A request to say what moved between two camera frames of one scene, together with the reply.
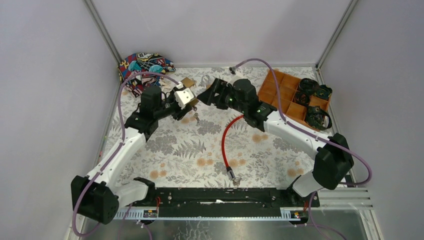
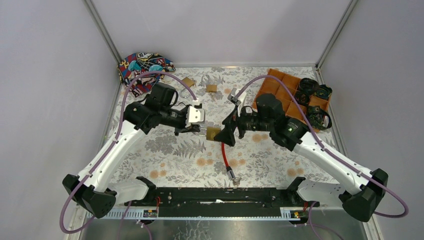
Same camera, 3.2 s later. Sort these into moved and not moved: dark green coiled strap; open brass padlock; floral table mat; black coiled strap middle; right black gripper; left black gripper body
Moved: left black gripper body; right black gripper
Not moved: black coiled strap middle; open brass padlock; floral table mat; dark green coiled strap
